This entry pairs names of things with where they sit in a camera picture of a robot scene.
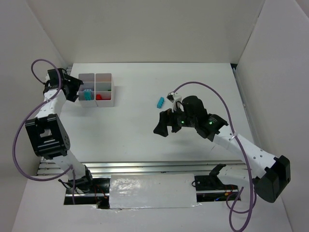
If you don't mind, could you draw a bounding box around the teal long lego brick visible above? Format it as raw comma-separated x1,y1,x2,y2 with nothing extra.
156,97,165,109

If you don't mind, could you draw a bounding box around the side aluminium rail right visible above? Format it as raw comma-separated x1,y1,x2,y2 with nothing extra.
230,63,255,143

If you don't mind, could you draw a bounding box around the red lego brick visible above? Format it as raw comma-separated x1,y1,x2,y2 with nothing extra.
96,94,103,101

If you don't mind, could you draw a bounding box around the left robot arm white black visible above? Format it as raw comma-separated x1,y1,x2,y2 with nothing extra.
25,68,93,193

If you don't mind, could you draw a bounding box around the white divided container right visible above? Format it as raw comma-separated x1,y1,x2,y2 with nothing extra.
95,73,115,107

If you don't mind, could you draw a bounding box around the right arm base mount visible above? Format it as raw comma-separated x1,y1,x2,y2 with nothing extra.
191,175,239,203

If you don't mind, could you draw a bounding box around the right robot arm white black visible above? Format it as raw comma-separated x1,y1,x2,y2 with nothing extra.
154,93,291,203

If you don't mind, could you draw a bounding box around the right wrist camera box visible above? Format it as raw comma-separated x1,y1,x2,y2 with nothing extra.
167,92,182,102

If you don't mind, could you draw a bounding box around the teal rounded lego brick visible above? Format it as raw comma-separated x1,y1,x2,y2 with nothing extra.
83,89,94,101

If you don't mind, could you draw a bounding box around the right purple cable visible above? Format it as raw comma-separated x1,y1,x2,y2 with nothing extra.
172,82,256,232

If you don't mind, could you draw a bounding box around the purple cable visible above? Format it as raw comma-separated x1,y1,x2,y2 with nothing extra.
172,82,256,232
12,59,76,205

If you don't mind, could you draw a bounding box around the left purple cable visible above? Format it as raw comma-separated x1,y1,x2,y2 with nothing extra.
12,59,76,205

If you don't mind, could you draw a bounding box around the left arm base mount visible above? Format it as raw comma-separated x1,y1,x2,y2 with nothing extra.
64,178,110,209

